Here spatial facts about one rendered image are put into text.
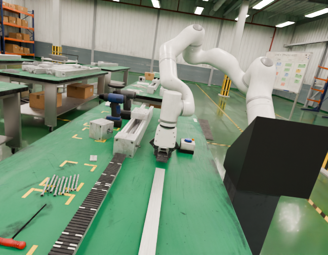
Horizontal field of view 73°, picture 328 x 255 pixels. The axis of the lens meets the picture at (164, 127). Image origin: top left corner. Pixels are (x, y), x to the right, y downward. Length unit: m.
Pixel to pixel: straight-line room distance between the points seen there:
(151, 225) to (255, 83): 0.82
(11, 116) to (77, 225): 2.26
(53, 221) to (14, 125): 2.17
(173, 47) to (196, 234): 0.90
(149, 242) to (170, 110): 0.57
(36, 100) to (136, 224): 3.48
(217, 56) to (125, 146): 0.67
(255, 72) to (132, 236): 0.90
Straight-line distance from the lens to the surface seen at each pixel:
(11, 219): 0.78
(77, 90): 4.98
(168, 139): 1.04
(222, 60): 1.26
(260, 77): 1.19
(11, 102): 2.78
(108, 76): 6.46
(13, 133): 2.87
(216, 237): 0.75
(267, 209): 1.15
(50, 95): 3.48
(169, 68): 1.12
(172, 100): 0.98
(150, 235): 0.65
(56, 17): 12.38
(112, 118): 1.50
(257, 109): 1.11
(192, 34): 1.24
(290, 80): 6.66
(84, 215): 0.69
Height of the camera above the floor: 1.26
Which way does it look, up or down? 17 degrees down
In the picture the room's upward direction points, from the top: 9 degrees clockwise
